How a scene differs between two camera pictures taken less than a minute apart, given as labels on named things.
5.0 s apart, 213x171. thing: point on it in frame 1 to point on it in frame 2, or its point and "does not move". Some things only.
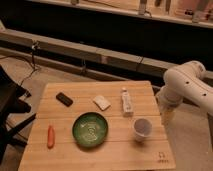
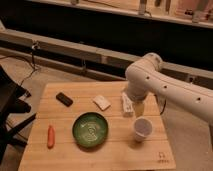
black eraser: x=64 y=99 does not move
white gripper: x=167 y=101 to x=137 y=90
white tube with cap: x=127 y=104 does not move
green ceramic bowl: x=90 y=129 does not move
